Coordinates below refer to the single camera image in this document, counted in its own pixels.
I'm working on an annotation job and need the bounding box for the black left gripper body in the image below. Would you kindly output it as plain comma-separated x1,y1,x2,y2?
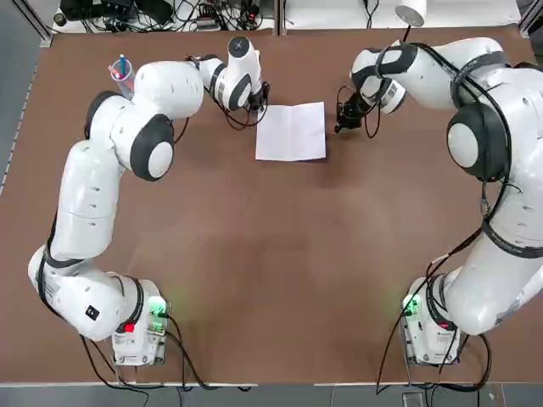
249,91,269,114

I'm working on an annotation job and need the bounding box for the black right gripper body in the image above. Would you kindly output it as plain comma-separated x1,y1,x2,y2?
342,93,369,128

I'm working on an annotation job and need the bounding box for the white A4 paper sheet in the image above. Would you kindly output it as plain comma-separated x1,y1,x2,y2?
255,101,328,163

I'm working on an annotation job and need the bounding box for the white desk lamp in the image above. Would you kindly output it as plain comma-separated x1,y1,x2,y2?
394,0,428,45

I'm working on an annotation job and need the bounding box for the clear pen holder cup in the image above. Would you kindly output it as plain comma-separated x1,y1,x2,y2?
108,59,137,102

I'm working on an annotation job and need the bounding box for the black electronic device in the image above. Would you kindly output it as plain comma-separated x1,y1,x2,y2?
59,0,137,21

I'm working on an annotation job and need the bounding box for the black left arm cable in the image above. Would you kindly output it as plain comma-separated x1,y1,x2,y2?
169,53,272,143

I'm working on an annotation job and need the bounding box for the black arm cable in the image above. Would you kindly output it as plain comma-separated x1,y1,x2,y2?
375,42,517,389
169,53,272,143

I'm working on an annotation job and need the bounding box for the table divider post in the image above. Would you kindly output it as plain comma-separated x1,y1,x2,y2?
272,0,285,38

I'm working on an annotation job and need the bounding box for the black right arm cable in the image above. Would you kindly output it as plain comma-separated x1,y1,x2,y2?
375,42,517,389

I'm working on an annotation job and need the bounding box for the black right base cable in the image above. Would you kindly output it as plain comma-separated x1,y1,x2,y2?
375,296,493,391

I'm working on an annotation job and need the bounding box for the black base cable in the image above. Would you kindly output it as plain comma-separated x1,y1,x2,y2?
80,311,260,389
375,296,493,391

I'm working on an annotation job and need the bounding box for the black left base cable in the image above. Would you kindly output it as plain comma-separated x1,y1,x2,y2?
80,311,260,389

